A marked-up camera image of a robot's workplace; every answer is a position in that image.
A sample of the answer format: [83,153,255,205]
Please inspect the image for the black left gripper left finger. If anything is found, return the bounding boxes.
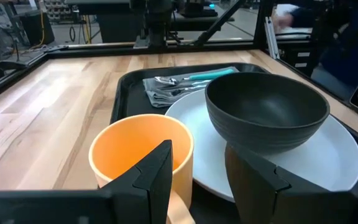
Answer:
[99,139,174,224]

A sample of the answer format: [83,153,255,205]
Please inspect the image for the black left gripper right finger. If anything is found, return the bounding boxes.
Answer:
[224,143,352,224]

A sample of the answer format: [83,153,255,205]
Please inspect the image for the orange mug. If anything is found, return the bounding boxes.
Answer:
[88,113,196,224]

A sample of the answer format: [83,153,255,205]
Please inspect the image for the black ribbed bowl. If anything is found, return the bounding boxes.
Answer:
[204,72,331,154]

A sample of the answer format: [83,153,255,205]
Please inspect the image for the white round plate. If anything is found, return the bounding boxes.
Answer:
[165,88,358,203]

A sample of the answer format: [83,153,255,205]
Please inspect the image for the grey cloth napkin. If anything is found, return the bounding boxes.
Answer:
[142,66,241,109]

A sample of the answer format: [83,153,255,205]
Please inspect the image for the spoon with green handle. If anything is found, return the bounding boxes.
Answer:
[154,68,236,86]

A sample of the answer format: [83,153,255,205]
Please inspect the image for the black plastic tray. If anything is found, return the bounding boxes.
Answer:
[109,62,358,224]

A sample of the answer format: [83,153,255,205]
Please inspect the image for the black drawer unit white labels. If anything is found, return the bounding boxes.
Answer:
[277,43,315,77]

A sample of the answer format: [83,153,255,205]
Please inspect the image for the white aluminium bar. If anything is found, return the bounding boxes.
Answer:
[264,16,282,60]

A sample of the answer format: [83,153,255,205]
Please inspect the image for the person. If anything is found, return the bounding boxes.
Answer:
[272,0,358,100]

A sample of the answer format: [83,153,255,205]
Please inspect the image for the person's hand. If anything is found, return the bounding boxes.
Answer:
[273,14,294,30]

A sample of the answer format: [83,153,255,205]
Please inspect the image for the black aluminium table frame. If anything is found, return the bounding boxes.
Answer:
[0,0,358,125]

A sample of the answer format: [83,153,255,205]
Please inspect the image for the yellow cable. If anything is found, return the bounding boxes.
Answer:
[26,11,93,52]

